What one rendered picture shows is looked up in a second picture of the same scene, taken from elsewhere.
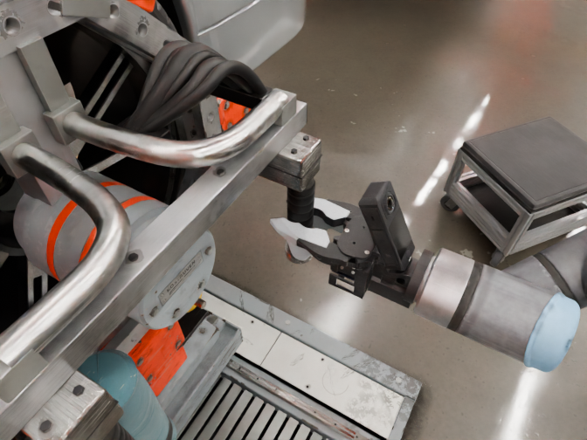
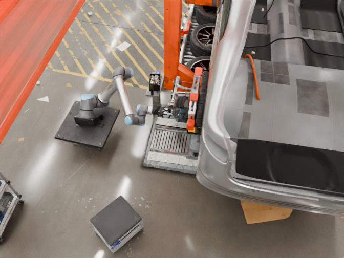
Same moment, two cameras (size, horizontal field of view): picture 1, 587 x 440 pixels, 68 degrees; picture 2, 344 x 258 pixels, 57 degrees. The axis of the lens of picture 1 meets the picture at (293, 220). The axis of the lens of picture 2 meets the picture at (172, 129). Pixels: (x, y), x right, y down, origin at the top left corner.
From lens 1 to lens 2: 3.28 m
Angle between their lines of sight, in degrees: 77
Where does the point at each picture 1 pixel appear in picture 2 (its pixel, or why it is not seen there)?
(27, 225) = not seen: hidden behind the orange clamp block
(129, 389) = not seen: hidden behind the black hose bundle
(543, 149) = (115, 221)
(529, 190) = (122, 199)
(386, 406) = (150, 156)
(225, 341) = (188, 153)
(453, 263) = (150, 107)
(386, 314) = (154, 183)
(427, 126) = not seen: outside the picture
